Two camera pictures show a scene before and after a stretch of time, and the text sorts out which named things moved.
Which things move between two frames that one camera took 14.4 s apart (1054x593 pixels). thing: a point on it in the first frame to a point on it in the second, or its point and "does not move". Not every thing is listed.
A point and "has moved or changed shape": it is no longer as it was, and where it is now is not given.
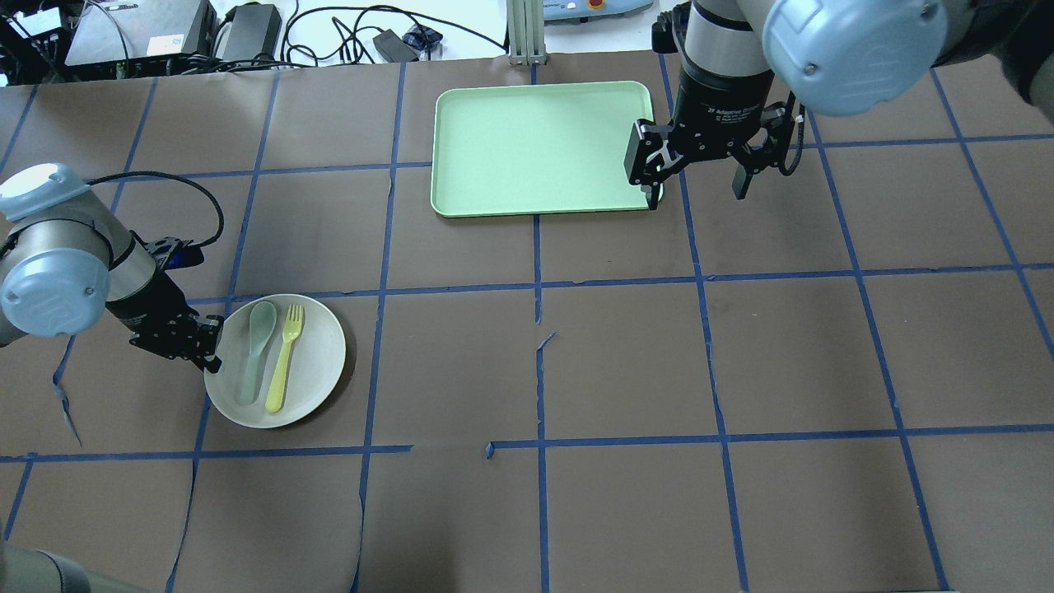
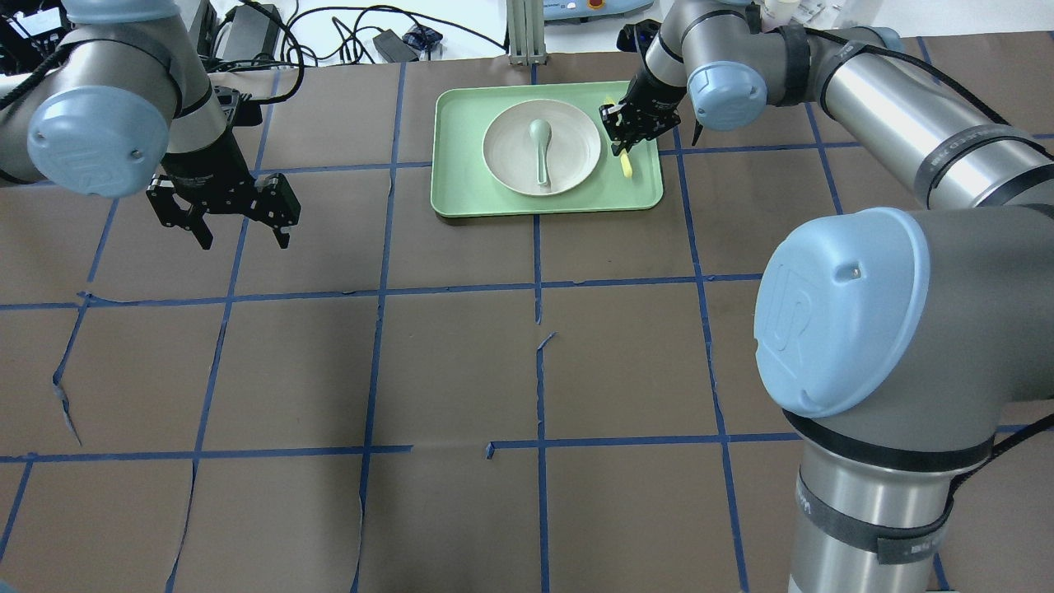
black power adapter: [394, 48] does not move
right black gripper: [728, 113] to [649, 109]
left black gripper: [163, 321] to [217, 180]
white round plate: [282, 357] to [573, 151]
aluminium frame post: [526, 34] does not move
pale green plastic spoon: [262, 322] to [541, 132]
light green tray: [523, 148] does not move
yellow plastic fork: [291, 328] has moved or changed shape
